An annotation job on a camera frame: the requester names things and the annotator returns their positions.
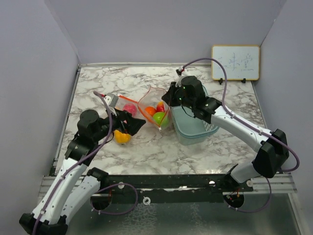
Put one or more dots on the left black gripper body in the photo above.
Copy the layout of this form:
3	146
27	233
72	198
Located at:
117	122

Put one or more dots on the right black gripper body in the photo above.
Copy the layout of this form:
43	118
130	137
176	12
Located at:
185	102

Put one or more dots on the small orange fruit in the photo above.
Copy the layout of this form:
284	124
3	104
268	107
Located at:
160	107

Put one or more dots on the clear orange zip bag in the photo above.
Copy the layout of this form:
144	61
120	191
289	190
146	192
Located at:
121	103
151	98

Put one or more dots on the yellow bell pepper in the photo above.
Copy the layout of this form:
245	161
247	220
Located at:
121	138

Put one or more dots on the red apple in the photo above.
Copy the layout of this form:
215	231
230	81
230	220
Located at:
130	108

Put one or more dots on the green fruit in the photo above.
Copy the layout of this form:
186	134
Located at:
161	119

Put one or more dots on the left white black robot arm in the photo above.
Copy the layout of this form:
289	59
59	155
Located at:
63	199

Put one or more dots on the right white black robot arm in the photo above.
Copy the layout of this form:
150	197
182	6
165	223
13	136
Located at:
270	146

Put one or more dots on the teal white plastic basket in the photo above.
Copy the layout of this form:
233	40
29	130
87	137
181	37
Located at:
190	130

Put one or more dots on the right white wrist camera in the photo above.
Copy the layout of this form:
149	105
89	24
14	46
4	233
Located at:
181	74

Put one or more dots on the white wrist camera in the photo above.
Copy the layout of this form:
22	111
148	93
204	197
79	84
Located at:
181	74
111	99

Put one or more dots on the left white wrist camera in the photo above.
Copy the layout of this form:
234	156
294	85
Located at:
111	99

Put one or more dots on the white whiteboard wooden frame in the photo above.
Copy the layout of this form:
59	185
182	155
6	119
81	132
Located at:
240	62

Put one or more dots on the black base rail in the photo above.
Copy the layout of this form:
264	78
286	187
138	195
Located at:
160	196

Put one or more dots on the aluminium frame rail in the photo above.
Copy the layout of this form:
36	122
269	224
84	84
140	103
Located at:
280	183

